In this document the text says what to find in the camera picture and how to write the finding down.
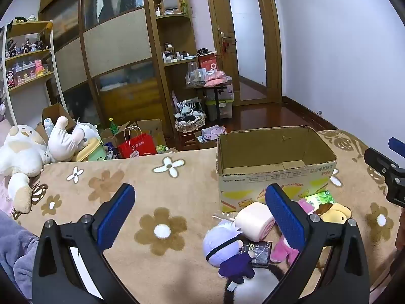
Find lace-trimmed basket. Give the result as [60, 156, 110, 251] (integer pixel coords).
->
[175, 114, 207, 134]

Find small dark table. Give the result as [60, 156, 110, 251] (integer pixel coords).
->
[187, 81, 233, 121]

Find black packet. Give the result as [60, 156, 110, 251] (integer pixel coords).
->
[239, 241, 273, 268]

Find red paper bag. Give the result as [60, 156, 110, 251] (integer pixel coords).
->
[118, 126, 158, 159]

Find white plush with green outfit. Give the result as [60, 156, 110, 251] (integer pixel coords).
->
[72, 139, 106, 162]

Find wooden framed mirror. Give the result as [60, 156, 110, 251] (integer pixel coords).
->
[161, 0, 181, 15]

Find wooden wardrobe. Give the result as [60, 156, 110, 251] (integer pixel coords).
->
[38, 0, 165, 134]

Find purple-haired doll plush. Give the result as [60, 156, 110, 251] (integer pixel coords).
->
[202, 220, 255, 284]

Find lavender fleece clothing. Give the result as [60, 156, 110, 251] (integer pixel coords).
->
[0, 211, 40, 298]

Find pink swiss roll plush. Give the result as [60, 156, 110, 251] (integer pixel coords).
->
[235, 202, 276, 243]

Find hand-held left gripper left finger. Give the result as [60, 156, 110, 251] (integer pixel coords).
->
[32, 183, 140, 304]

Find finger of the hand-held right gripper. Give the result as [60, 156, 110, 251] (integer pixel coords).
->
[389, 137, 405, 159]
[364, 147, 405, 178]

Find large white bear plush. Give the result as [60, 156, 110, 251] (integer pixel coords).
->
[0, 124, 53, 213]

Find open brown cardboard box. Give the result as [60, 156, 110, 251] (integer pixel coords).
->
[101, 119, 167, 156]
[41, 103, 76, 127]

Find white printed bag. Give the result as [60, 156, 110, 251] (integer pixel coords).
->
[221, 82, 235, 102]

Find wooden door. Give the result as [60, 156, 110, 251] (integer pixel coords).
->
[204, 0, 282, 106]

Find brown floral blanket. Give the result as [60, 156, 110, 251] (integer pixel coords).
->
[13, 129, 405, 304]

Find pink plush toy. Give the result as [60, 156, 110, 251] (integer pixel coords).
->
[269, 198, 315, 265]

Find yellow plush toy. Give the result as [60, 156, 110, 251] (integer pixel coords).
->
[319, 202, 352, 225]

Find metal key chain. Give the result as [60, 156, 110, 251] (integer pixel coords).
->
[213, 212, 236, 223]

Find red box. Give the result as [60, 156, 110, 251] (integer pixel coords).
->
[198, 54, 219, 72]

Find wooden corner shelf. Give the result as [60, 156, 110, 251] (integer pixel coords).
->
[149, 0, 198, 134]

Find clear storage box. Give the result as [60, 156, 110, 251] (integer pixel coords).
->
[206, 98, 235, 121]

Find rows of small figurines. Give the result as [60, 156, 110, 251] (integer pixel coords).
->
[5, 38, 51, 87]

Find white-framed display shelf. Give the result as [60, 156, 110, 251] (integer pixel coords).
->
[0, 21, 68, 125]

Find white round plush toy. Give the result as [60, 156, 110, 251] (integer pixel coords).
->
[47, 116, 102, 162]

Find clear plastic jar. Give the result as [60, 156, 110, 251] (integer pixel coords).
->
[187, 62, 199, 84]

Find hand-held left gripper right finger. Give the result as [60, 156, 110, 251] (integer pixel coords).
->
[262, 183, 371, 304]

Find printed cardboard box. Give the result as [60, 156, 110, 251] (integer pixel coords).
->
[216, 126, 337, 213]

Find pink packets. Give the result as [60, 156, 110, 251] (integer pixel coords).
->
[202, 70, 230, 87]

